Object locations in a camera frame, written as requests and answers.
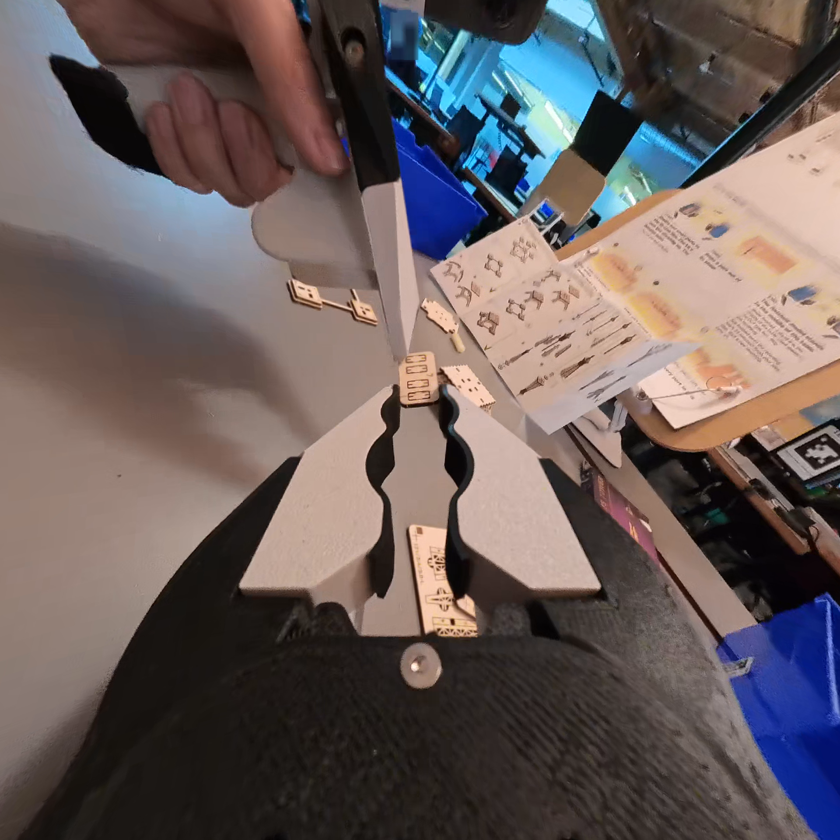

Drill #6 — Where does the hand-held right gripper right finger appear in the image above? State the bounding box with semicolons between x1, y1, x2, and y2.
438;386;602;623

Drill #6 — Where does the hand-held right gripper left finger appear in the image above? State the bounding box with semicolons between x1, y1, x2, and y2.
238;386;401;605

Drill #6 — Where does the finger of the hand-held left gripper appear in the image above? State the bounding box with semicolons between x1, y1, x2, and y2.
287;179;421;362

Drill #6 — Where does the small rectangular wooden piece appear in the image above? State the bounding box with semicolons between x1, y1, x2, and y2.
398;352;441;408

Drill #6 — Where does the grey desk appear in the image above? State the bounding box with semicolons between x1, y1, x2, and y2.
0;0;757;840

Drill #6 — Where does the person's left hand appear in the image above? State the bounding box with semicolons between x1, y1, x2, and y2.
56;0;350;210

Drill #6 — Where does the small jagged wooden plate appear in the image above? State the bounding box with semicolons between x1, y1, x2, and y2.
420;298;460;334

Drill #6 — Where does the blue plastic bin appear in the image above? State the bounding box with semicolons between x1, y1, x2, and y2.
392;118;490;261
717;592;840;837

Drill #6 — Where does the purple puzzle box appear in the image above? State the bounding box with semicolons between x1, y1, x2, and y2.
587;466;660;562

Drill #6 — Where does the wooden sheet with lattice parts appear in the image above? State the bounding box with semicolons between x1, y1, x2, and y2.
407;524;480;639

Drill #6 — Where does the paper instruction manual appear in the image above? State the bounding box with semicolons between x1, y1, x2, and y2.
430;112;840;435

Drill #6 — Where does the hanging sign panel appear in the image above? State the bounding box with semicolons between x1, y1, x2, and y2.
541;91;643;225

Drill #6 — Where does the tan backing board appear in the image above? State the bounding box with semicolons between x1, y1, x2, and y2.
554;189;840;454

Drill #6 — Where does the black white marker tag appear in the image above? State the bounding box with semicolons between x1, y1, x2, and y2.
776;425;840;488

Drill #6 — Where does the black metal bar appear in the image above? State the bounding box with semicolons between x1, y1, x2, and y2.
682;33;840;191

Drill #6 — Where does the wooden frame with square feet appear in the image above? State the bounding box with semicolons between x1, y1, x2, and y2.
287;278;382;328

